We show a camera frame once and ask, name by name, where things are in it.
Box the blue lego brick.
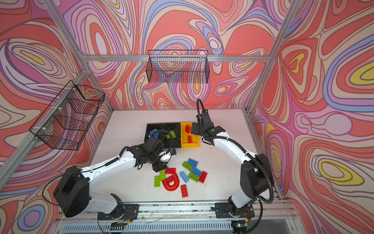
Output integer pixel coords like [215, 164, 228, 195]
[191, 167, 202, 177]
[179, 171, 189, 183]
[188, 159, 198, 167]
[149, 129, 159, 138]

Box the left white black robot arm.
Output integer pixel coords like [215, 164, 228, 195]
[53, 136, 176, 220]

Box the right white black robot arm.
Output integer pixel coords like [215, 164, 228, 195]
[192, 110, 274, 209]

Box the yellow plastic bin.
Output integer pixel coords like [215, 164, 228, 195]
[181, 122, 200, 148]

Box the left black plastic bin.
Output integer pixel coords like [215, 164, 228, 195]
[144, 123, 166, 143]

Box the black plastic bin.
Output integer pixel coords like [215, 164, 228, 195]
[161, 122, 181, 149]
[144, 123, 166, 143]

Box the green lego brick beside arch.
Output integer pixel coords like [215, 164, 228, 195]
[159, 170, 166, 181]

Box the red lego brick above arch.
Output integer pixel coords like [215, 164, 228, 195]
[165, 168, 176, 175]

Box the middle black plastic bin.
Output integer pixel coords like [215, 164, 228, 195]
[161, 122, 181, 149]

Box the red lego arch piece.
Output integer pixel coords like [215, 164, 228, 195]
[162, 174, 180, 192]

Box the blue lego brick beside arch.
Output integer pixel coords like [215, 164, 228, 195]
[179, 171, 189, 183]

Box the red lego brick bottom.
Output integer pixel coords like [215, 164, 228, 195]
[180, 184, 189, 198]

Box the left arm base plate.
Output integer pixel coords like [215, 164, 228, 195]
[97, 204, 140, 221]

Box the black wire basket back wall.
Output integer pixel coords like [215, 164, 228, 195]
[146, 49, 210, 84]

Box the black wire basket wall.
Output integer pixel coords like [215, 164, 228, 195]
[146, 49, 210, 84]
[29, 81, 105, 151]

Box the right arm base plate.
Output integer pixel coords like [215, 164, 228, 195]
[211, 202, 255, 219]

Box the black wire basket left wall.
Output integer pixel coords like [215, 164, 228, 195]
[29, 81, 105, 151]

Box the aluminium front rail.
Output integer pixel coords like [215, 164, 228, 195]
[49, 200, 305, 234]

